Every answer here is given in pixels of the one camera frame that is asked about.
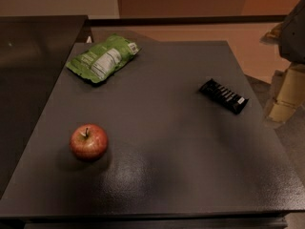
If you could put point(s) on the grey robot gripper body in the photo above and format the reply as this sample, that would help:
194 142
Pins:
294 37

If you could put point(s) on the green snack bag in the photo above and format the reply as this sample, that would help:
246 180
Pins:
103 59

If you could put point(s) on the red apple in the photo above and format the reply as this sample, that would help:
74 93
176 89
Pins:
89 142

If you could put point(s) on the dark side table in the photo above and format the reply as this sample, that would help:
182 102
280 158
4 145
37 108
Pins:
33 52

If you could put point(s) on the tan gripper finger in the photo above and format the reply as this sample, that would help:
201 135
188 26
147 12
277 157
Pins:
278 112
292 88

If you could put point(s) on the black rxbar chocolate bar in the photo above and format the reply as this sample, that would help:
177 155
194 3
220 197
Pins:
225 97

